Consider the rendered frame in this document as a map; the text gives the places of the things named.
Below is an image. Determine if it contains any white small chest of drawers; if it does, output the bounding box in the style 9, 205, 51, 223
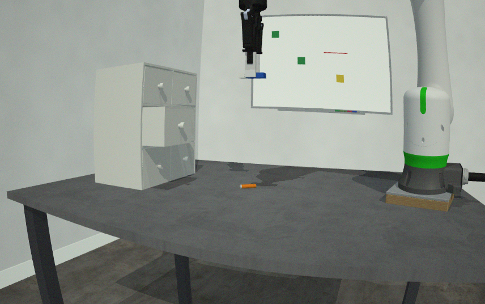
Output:
93, 62, 197, 190

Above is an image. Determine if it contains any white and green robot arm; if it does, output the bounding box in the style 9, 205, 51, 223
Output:
398, 0, 485, 195

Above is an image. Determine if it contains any blue and white eraser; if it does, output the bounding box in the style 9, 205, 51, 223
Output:
239, 73, 266, 79

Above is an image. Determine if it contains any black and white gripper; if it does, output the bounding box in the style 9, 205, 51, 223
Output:
239, 0, 267, 77

